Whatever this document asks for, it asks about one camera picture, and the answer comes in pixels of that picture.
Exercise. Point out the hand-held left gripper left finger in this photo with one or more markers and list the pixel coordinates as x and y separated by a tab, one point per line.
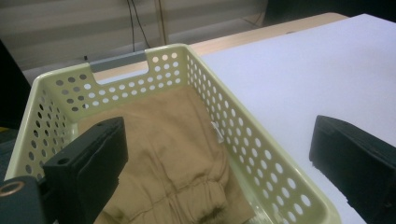
87	165

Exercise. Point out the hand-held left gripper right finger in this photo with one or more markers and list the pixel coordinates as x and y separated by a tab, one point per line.
361	165

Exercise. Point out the pale yellow plastic basket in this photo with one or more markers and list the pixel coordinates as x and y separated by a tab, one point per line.
109	110

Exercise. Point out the brown pants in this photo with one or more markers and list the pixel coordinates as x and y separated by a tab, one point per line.
174	149

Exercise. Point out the black curtain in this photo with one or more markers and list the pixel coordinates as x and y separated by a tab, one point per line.
12	93
311	7

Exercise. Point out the white table cover board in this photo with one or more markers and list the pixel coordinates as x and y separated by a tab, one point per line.
295	77

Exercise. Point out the wooden table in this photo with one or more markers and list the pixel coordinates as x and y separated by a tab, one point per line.
249	35

